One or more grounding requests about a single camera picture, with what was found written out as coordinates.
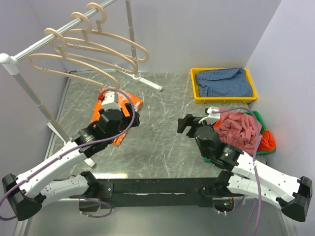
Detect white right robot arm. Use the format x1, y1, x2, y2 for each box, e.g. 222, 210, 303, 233
177, 114, 313, 222

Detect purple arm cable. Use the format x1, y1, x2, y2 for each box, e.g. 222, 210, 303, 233
0, 88, 136, 221
211, 107, 263, 236

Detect blue checked shirt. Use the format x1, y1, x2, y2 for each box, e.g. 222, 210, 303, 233
195, 67, 253, 97

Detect pink t shirt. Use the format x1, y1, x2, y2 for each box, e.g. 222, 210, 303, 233
213, 108, 262, 155

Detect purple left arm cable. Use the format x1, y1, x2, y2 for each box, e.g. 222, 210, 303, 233
0, 88, 136, 221

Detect beige rear hanger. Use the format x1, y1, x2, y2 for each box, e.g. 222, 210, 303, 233
65, 0, 150, 66

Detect yellow plastic tray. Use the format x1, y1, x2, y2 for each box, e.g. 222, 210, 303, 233
190, 68, 257, 104

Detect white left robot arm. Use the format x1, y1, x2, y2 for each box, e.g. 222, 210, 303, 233
2, 103, 140, 221

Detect orange white folded shirt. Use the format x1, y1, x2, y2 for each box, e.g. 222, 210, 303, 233
90, 89, 143, 146

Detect green plastic tray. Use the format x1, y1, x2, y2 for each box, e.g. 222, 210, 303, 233
213, 111, 276, 155

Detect beige middle hanger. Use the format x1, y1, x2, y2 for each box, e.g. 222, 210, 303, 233
64, 11, 148, 74

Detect orange red clothes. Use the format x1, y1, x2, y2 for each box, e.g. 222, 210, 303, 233
258, 129, 276, 151

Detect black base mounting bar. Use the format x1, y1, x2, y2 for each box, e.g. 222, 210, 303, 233
82, 171, 233, 208

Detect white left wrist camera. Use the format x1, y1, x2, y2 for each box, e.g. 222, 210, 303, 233
101, 91, 120, 111

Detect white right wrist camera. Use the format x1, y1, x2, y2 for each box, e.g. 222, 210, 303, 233
198, 106, 221, 124

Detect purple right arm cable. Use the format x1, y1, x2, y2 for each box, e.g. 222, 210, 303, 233
211, 107, 263, 236

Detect silver white clothes rack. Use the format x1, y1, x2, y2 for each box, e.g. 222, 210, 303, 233
0, 0, 163, 168

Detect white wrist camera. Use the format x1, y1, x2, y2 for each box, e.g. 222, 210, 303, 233
198, 106, 221, 124
101, 91, 120, 111

